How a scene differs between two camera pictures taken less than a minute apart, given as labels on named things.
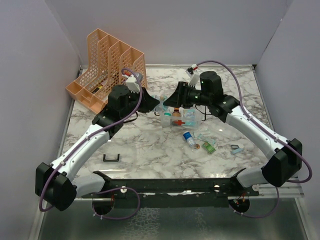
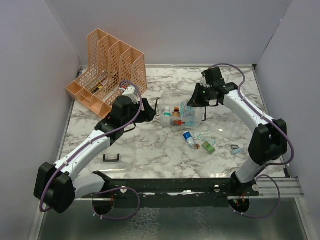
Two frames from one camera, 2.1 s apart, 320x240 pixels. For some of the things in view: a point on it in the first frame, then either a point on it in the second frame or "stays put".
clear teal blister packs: (161, 98) to (188, 113)
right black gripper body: (191, 96) to (207, 96)
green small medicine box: (208, 147) stays put
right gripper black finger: (176, 99) to (196, 99)
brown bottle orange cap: (176, 113) stays put
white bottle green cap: (166, 120) stays put
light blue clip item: (236, 148) stays put
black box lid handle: (110, 160) stays put
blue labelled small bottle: (189, 138) stays put
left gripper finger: (148, 103) to (148, 114)
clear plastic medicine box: (189, 118) stays put
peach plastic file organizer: (107, 56) stays put
